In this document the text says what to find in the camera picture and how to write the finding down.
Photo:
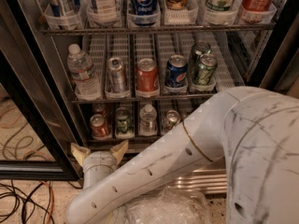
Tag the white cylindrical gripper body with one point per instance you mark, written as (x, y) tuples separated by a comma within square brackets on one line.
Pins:
[(98, 159)]

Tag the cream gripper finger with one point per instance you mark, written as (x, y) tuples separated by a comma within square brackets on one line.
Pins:
[(80, 153), (119, 150)]

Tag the red coke can bottom shelf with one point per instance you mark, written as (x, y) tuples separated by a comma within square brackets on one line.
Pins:
[(99, 126)]

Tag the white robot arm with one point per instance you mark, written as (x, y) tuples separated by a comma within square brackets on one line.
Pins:
[(256, 133)]

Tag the small water bottle bottom shelf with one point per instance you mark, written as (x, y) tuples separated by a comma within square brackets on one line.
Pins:
[(148, 115)]

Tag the left glass fridge door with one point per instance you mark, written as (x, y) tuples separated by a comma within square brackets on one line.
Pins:
[(33, 72)]

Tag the glass fridge door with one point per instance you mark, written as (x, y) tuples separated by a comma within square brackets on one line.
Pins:
[(33, 72), (276, 70)]

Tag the red can behind coke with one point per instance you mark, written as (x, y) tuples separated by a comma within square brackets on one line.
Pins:
[(100, 110)]

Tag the silver green can bottom shelf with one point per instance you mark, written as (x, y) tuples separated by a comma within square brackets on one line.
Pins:
[(171, 119)]

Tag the silver can middle shelf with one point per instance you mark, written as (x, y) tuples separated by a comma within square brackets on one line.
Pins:
[(117, 74)]

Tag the red can middle shelf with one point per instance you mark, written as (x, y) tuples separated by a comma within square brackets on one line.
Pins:
[(146, 75)]

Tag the water bottle middle shelf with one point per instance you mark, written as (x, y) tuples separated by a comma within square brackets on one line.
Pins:
[(83, 73)]

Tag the stainless fridge base grille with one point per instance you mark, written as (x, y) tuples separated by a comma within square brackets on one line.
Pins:
[(199, 181)]

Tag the blue pepsi can middle shelf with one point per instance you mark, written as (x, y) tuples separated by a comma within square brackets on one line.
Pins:
[(176, 71)]

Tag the blue pepsi can shelf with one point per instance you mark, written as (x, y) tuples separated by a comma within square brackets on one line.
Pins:
[(144, 11), (176, 71)]

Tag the green can middle front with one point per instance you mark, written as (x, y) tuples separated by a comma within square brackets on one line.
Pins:
[(204, 69)]

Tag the green can middle rear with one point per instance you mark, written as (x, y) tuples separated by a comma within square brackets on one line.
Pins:
[(198, 49)]

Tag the blue pepsi can top shelf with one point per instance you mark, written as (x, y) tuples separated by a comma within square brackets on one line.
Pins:
[(144, 11)]

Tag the silver blue can top left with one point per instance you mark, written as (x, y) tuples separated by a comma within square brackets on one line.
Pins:
[(63, 9)]

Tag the white bottle top shelf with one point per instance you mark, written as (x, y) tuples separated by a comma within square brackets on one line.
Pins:
[(103, 12)]

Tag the right glass fridge door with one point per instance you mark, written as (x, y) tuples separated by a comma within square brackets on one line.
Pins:
[(276, 70)]

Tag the clear plastic bag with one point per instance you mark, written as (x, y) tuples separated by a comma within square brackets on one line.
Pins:
[(168, 206)]

